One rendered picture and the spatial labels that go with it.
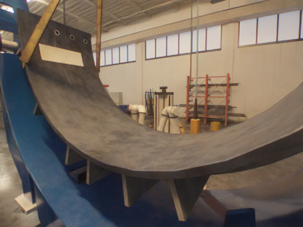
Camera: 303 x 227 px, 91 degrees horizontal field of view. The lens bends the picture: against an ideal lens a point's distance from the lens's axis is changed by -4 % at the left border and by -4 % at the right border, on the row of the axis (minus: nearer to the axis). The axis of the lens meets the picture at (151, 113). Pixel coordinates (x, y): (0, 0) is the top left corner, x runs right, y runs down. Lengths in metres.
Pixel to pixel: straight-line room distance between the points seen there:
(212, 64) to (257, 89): 3.19
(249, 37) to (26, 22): 11.25
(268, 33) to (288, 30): 0.94
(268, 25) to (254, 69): 2.57
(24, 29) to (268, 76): 11.00
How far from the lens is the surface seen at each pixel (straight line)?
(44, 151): 1.51
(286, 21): 12.16
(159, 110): 2.62
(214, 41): 12.06
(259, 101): 11.22
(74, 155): 1.12
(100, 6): 1.80
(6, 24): 2.22
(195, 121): 1.55
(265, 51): 11.52
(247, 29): 12.01
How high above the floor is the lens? 1.72
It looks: 7 degrees down
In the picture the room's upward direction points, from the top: straight up
